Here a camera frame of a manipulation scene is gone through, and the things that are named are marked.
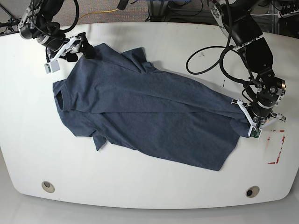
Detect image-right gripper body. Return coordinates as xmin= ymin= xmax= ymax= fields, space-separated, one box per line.
xmin=244 ymin=69 xmax=286 ymax=121

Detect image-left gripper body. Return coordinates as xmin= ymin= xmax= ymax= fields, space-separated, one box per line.
xmin=36 ymin=31 xmax=70 ymax=52

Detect dark blue T-shirt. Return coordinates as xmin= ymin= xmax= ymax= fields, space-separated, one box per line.
xmin=53 ymin=44 xmax=249 ymax=171

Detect red tape rectangle marking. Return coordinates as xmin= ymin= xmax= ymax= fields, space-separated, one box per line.
xmin=265 ymin=130 xmax=285 ymax=164

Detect black tripod stand legs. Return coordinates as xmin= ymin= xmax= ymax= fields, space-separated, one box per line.
xmin=0 ymin=4 xmax=21 ymax=36

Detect white power strip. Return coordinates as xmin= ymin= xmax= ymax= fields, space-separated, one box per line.
xmin=278 ymin=7 xmax=299 ymax=18

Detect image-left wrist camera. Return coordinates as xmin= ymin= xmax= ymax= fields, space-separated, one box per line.
xmin=44 ymin=61 xmax=60 ymax=74

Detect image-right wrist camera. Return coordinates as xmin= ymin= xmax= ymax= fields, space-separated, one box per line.
xmin=248 ymin=126 xmax=263 ymax=139

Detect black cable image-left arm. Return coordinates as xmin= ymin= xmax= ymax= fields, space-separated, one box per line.
xmin=25 ymin=0 xmax=79 ymax=39

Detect yellow cable on floor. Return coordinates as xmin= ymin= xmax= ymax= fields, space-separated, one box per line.
xmin=77 ymin=7 xmax=119 ymax=24

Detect right table cable grommet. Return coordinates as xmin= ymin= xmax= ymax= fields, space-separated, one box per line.
xmin=245 ymin=186 xmax=260 ymax=198

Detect table cable grommet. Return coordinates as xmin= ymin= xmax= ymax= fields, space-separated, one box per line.
xmin=42 ymin=181 xmax=55 ymax=193
xmin=245 ymin=186 xmax=260 ymax=198

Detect left table cable grommet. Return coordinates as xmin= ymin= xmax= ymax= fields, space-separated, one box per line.
xmin=42 ymin=181 xmax=55 ymax=193

